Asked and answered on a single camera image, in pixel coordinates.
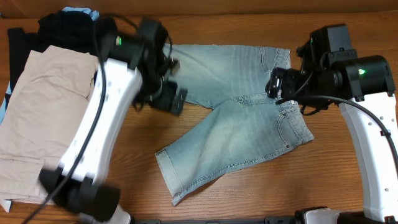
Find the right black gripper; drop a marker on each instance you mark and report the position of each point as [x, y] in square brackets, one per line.
[291, 76]

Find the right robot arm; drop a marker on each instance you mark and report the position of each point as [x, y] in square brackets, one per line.
[363, 88]

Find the black garment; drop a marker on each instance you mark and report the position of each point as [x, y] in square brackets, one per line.
[69, 30]

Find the beige folded shorts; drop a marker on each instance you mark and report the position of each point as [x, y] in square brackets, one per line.
[43, 115]

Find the light blue garment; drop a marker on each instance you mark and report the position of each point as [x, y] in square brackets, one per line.
[94, 15]

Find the light blue denim shorts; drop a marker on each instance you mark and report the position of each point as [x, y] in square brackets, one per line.
[244, 127]

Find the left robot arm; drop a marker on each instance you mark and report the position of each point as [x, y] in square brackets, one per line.
[133, 70]

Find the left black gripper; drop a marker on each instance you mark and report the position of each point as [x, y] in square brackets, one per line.
[169, 97]

